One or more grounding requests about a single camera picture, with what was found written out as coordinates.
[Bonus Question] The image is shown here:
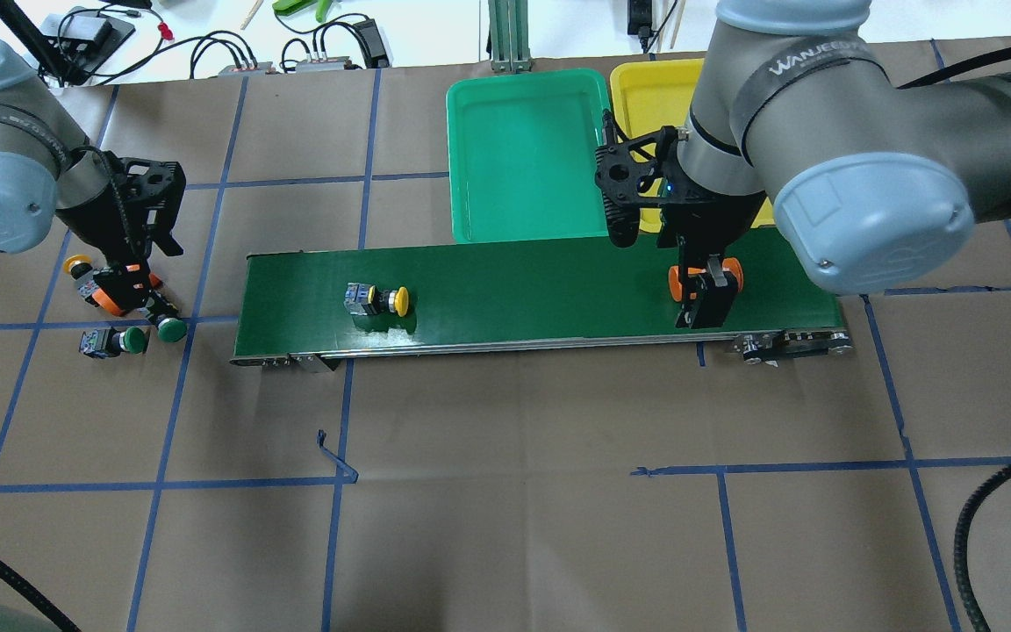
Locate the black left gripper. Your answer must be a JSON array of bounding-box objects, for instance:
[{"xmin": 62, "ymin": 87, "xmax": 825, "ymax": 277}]
[{"xmin": 59, "ymin": 157, "xmax": 186, "ymax": 315}]

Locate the green conveyor belt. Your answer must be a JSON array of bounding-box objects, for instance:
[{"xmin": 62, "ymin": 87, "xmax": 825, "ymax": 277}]
[{"xmin": 232, "ymin": 228, "xmax": 853, "ymax": 370}]

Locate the green plastic tray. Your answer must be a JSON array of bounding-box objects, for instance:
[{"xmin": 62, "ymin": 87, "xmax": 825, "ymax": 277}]
[{"xmin": 446, "ymin": 68, "xmax": 610, "ymax": 244}]

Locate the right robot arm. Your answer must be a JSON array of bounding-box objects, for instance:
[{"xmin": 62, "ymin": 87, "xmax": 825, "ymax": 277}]
[{"xmin": 595, "ymin": 1, "xmax": 1011, "ymax": 328}]

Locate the yellow mushroom push button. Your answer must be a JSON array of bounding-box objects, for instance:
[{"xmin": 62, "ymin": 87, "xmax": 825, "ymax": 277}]
[
  {"xmin": 342, "ymin": 283, "xmax": 411, "ymax": 319},
  {"xmin": 61, "ymin": 255, "xmax": 99, "ymax": 300}
]

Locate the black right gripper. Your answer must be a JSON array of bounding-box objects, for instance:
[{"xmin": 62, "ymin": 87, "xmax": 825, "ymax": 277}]
[{"xmin": 594, "ymin": 111, "xmax": 767, "ymax": 328}]

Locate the aluminium frame post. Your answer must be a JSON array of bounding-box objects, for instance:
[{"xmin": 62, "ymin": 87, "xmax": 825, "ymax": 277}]
[{"xmin": 488, "ymin": 0, "xmax": 533, "ymax": 75}]

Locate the green mushroom push button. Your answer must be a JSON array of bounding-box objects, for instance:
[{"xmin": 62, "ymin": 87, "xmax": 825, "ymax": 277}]
[
  {"xmin": 79, "ymin": 327, "xmax": 148, "ymax": 359},
  {"xmin": 141, "ymin": 297, "xmax": 188, "ymax": 343}
]

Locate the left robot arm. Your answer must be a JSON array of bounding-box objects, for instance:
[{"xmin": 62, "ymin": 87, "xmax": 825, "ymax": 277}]
[{"xmin": 0, "ymin": 40, "xmax": 186, "ymax": 327}]

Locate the yellow plastic tray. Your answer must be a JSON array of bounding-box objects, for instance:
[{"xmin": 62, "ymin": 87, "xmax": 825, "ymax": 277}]
[{"xmin": 609, "ymin": 58, "xmax": 777, "ymax": 234}]

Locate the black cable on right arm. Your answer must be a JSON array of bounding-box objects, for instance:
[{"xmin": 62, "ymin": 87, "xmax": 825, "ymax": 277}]
[{"xmin": 951, "ymin": 427, "xmax": 1011, "ymax": 632}]

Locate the black power adapter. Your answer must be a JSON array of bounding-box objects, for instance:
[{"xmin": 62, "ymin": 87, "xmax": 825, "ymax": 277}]
[{"xmin": 352, "ymin": 18, "xmax": 391, "ymax": 68}]

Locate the orange cylinder with white numbers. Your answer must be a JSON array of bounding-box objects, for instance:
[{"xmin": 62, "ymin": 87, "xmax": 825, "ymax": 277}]
[{"xmin": 669, "ymin": 257, "xmax": 745, "ymax": 305}]

